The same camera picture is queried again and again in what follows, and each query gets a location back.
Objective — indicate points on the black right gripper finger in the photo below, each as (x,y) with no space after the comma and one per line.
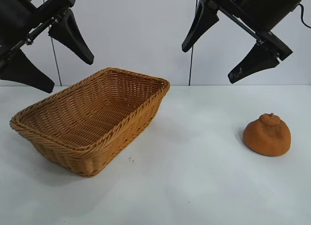
(204,23)
(255,62)

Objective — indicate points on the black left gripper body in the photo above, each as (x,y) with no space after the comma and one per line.
(14,16)

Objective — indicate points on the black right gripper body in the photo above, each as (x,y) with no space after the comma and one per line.
(262,6)

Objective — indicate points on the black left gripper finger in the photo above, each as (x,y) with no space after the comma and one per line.
(24,72)
(81,52)

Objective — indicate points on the woven wicker basket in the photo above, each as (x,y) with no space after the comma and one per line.
(92,123)

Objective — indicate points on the orange with knobbed top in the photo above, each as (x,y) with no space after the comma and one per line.
(267,137)

